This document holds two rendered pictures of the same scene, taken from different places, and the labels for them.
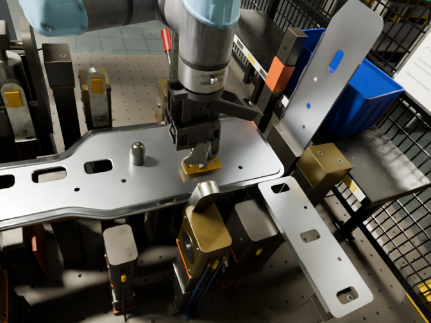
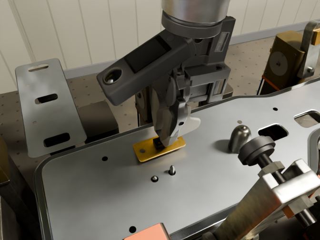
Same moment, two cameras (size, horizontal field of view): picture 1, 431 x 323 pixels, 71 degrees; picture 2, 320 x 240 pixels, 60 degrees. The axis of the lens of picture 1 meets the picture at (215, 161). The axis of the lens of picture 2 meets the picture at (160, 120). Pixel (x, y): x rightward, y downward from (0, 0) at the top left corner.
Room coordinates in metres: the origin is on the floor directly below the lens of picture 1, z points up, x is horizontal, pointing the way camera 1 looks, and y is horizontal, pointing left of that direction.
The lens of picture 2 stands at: (0.72, 0.09, 1.37)
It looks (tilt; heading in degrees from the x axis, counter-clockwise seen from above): 46 degrees down; 193
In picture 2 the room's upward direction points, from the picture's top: straight up
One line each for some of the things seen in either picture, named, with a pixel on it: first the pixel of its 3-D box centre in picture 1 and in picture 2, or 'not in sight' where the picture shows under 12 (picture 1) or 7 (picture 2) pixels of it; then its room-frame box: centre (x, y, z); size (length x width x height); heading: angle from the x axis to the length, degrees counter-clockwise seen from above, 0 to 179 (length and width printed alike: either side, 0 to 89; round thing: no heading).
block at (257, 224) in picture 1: (240, 253); (104, 155); (0.35, -0.13, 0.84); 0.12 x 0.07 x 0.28; 37
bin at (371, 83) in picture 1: (331, 79); not in sight; (0.81, -0.23, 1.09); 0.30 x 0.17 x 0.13; 45
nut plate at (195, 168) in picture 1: (202, 163); (159, 143); (0.43, 0.03, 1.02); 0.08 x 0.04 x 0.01; 127
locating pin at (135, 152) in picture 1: (137, 154); (239, 140); (0.40, 0.16, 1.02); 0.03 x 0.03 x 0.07
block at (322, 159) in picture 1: (297, 200); (10, 205); (0.53, -0.24, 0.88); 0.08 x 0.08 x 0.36; 37
